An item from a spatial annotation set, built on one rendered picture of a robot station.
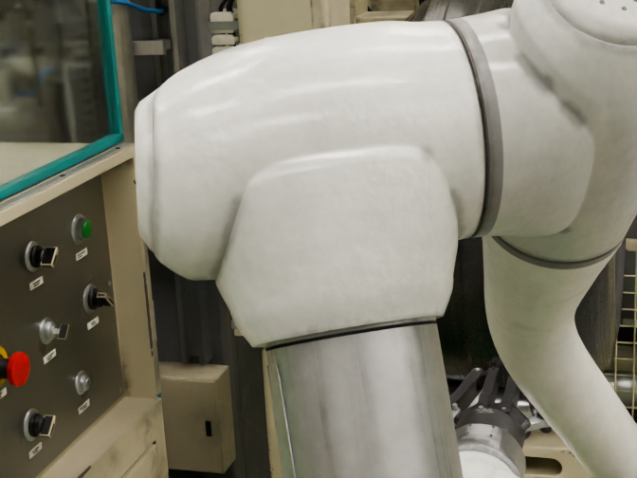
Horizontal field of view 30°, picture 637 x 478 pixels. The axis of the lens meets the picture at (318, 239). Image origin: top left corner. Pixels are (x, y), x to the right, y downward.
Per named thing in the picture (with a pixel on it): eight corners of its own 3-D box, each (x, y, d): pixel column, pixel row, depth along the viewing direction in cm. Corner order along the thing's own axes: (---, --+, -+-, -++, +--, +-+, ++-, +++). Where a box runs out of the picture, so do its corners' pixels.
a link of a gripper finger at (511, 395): (495, 411, 131) (508, 412, 130) (511, 360, 140) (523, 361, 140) (497, 440, 132) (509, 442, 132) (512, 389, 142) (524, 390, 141)
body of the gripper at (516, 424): (523, 428, 124) (534, 382, 132) (443, 422, 126) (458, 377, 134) (525, 487, 127) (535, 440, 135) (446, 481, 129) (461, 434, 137)
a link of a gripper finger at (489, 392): (488, 440, 132) (476, 439, 133) (500, 388, 142) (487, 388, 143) (487, 410, 131) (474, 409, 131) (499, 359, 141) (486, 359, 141)
